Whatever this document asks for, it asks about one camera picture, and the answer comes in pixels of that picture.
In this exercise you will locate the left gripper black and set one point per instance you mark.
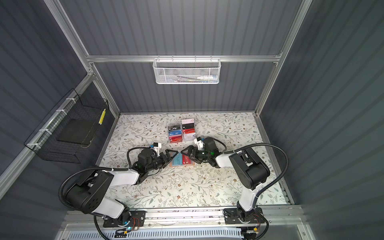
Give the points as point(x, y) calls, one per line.
point(167, 155)

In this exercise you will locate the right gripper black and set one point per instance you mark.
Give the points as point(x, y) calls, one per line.
point(192, 148)

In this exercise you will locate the teal card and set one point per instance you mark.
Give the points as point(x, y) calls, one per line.
point(177, 160)

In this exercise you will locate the pink leather card wallet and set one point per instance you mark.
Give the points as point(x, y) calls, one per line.
point(182, 165)

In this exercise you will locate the clear acrylic card display stand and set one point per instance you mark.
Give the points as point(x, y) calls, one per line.
point(179, 123)

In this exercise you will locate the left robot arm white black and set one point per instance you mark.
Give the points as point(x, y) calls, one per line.
point(86, 190)

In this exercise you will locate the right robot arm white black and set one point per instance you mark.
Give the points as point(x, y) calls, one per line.
point(249, 167)

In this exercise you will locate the white VIP diamond card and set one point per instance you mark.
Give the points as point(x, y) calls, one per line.
point(189, 137)

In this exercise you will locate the blue VIP card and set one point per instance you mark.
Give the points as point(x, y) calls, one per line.
point(175, 133)

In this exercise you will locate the black VIP card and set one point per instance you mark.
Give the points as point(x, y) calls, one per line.
point(174, 128)

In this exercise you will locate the pink VIP card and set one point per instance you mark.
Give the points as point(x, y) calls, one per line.
point(188, 121)

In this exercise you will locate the yellow tag on basket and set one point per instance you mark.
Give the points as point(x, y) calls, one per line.
point(102, 116)

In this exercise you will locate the pens in white basket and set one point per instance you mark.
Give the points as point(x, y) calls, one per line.
point(204, 79)

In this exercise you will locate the white vented panel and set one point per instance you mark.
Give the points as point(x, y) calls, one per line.
point(176, 234)

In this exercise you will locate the black pad in basket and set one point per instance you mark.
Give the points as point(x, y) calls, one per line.
point(78, 132)

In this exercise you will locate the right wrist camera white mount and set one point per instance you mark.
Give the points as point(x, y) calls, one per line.
point(199, 143)

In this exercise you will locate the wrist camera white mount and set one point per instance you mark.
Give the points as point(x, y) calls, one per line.
point(199, 143)
point(156, 147)

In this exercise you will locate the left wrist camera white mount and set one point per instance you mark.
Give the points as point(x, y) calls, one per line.
point(156, 147)

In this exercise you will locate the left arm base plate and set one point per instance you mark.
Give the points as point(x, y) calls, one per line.
point(125, 220)

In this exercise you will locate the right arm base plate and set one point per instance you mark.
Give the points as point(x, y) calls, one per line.
point(238, 216)

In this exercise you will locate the white wire mesh basket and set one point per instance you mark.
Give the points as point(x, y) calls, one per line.
point(166, 71)

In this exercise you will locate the black wire basket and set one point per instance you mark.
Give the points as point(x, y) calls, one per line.
point(80, 107)

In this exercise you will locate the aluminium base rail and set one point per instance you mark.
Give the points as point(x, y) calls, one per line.
point(204, 217)

